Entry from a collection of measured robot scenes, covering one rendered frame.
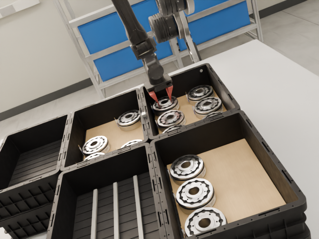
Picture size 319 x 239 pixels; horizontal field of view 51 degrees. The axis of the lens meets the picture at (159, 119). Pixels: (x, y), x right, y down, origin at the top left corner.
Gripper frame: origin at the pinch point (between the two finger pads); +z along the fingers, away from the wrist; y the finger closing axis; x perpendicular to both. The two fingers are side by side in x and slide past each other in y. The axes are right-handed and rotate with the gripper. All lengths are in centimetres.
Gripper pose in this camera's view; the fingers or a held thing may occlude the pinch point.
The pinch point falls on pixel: (164, 100)
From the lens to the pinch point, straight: 131.6
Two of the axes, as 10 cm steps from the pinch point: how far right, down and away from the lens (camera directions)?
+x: -2.5, -4.7, 8.5
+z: 2.9, 8.0, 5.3
